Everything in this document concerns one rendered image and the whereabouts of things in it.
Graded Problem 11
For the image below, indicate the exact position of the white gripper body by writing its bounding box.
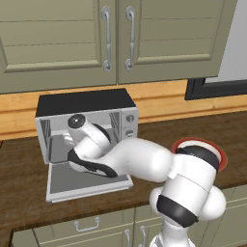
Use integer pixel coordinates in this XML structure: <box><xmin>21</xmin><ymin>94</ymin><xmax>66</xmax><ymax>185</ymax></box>
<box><xmin>63</xmin><ymin>134</ymin><xmax>75</xmax><ymax>148</ymax></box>

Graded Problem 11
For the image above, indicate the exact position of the silver black-topped toaster oven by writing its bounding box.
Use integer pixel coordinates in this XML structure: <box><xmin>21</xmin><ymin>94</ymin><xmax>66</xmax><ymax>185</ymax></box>
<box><xmin>34</xmin><ymin>88</ymin><xmax>140</xmax><ymax>166</ymax></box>

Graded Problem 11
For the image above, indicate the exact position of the silver toaster oven door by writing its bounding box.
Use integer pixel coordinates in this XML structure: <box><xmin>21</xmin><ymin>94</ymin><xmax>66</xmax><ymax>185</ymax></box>
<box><xmin>45</xmin><ymin>160</ymin><xmax>134</xmax><ymax>204</ymax></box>

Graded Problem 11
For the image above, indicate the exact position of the olive base cupboard door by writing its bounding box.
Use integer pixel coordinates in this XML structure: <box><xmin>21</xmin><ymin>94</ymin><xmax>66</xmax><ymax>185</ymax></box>
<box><xmin>133</xmin><ymin>215</ymin><xmax>166</xmax><ymax>247</ymax></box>
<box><xmin>38</xmin><ymin>227</ymin><xmax>135</xmax><ymax>247</ymax></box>

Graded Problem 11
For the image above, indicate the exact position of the olive drawer front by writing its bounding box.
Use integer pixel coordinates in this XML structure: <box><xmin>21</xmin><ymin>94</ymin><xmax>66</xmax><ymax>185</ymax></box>
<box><xmin>33</xmin><ymin>207</ymin><xmax>136</xmax><ymax>244</ymax></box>

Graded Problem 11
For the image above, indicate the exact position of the red-rimmed white plate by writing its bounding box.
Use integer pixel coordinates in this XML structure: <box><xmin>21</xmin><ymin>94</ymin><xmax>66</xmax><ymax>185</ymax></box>
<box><xmin>171</xmin><ymin>137</ymin><xmax>229</xmax><ymax>174</ymax></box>

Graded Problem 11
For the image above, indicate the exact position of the olive base cupboard run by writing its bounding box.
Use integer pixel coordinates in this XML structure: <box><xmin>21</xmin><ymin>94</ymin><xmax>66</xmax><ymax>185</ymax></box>
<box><xmin>198</xmin><ymin>183</ymin><xmax>247</xmax><ymax>247</ymax></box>

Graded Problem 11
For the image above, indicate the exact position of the silver drawer handle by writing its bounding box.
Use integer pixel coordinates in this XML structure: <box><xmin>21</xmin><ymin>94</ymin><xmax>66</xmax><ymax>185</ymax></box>
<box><xmin>73</xmin><ymin>216</ymin><xmax>101</xmax><ymax>233</ymax></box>

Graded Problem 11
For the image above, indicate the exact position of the olive wall cupboard door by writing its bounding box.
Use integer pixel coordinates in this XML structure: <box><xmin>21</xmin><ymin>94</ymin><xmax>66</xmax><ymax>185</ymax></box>
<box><xmin>117</xmin><ymin>0</ymin><xmax>239</xmax><ymax>86</ymax></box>
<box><xmin>0</xmin><ymin>0</ymin><xmax>118</xmax><ymax>95</ymax></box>

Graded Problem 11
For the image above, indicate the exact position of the silver cupboard door handle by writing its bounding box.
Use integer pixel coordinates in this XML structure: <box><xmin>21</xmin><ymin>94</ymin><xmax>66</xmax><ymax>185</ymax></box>
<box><xmin>123</xmin><ymin>5</ymin><xmax>136</xmax><ymax>72</ymax></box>
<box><xmin>100</xmin><ymin>6</ymin><xmax>113</xmax><ymax>72</ymax></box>

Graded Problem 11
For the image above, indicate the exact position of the silver base cupboard handle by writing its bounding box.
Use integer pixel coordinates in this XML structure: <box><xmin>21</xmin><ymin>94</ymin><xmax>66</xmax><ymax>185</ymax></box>
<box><xmin>123</xmin><ymin>229</ymin><xmax>132</xmax><ymax>247</ymax></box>
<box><xmin>138</xmin><ymin>225</ymin><xmax>148</xmax><ymax>247</ymax></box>

